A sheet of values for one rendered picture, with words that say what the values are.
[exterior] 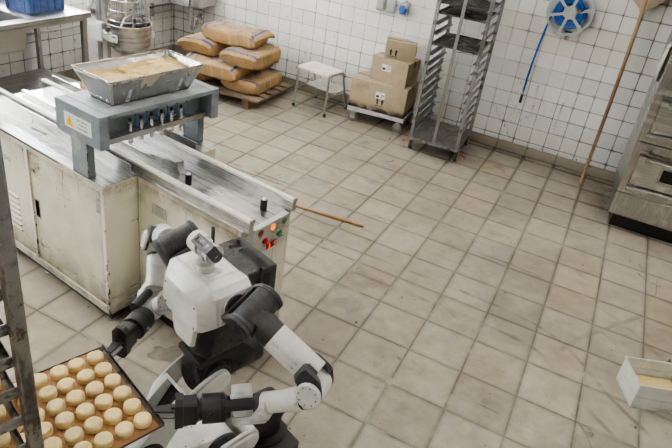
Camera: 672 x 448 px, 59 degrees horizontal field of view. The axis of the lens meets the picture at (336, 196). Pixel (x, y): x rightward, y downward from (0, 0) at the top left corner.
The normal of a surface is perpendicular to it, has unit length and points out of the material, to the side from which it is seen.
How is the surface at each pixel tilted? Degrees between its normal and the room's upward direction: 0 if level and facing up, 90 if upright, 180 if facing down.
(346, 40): 90
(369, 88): 87
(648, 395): 90
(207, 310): 85
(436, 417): 0
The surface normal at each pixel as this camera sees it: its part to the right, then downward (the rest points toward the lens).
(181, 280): -0.42, -0.44
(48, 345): 0.13, -0.87
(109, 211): 0.81, 0.37
